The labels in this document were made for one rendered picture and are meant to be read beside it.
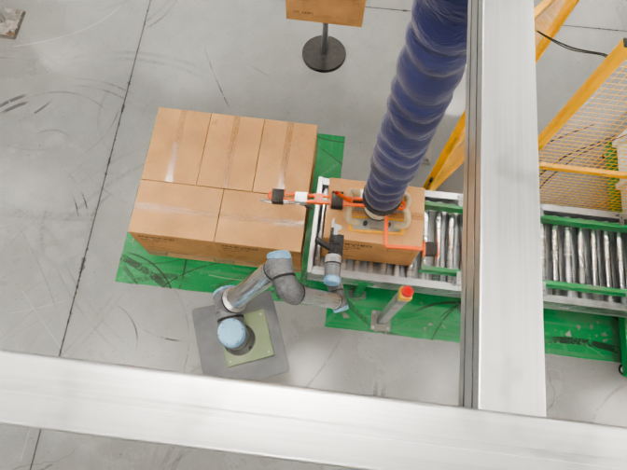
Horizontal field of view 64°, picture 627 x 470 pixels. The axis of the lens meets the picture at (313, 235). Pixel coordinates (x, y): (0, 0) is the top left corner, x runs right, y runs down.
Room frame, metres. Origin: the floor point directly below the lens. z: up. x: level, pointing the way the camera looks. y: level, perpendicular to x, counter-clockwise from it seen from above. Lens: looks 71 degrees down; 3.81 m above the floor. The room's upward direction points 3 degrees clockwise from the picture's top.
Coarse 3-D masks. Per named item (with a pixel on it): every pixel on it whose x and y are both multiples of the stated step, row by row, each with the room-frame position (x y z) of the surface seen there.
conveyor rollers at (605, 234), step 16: (320, 208) 1.32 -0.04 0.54; (320, 224) 1.20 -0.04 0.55; (448, 224) 1.26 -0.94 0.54; (544, 224) 1.30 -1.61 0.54; (448, 240) 1.14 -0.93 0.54; (544, 240) 1.18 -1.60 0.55; (576, 240) 1.21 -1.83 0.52; (592, 240) 1.21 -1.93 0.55; (608, 240) 1.21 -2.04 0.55; (320, 256) 0.97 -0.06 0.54; (448, 256) 1.02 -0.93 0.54; (544, 256) 1.06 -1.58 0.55; (592, 256) 1.08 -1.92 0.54; (608, 256) 1.09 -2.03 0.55; (368, 272) 0.87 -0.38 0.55; (384, 272) 0.88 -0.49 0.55; (544, 272) 0.95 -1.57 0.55; (592, 272) 0.97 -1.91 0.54; (608, 272) 0.98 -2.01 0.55; (624, 272) 0.98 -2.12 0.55; (624, 288) 0.87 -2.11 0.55
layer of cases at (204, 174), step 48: (192, 144) 1.76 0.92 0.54; (240, 144) 1.79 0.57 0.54; (288, 144) 1.81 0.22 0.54; (144, 192) 1.36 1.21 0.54; (192, 192) 1.38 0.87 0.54; (240, 192) 1.40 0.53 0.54; (144, 240) 1.06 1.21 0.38; (192, 240) 1.04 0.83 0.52; (240, 240) 1.05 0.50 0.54; (288, 240) 1.07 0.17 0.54
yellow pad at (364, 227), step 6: (354, 216) 1.11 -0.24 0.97; (360, 216) 1.11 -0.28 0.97; (360, 222) 1.07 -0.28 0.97; (366, 222) 1.06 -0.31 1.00; (390, 222) 1.08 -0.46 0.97; (396, 222) 1.08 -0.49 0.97; (348, 228) 1.03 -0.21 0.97; (354, 228) 1.03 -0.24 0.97; (360, 228) 1.03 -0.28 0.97; (366, 228) 1.03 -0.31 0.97; (372, 228) 1.03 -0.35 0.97; (378, 228) 1.04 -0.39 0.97; (390, 228) 1.04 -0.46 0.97; (402, 228) 1.05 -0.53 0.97; (390, 234) 1.01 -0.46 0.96; (396, 234) 1.01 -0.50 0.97; (402, 234) 1.01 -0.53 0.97
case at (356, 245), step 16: (416, 192) 1.30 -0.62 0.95; (416, 208) 1.19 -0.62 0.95; (416, 224) 1.09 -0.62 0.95; (352, 240) 0.96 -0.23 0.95; (368, 240) 0.97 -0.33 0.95; (400, 240) 0.98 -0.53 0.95; (416, 240) 0.99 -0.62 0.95; (352, 256) 0.96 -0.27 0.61; (368, 256) 0.95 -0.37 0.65; (384, 256) 0.95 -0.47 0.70; (400, 256) 0.94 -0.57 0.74
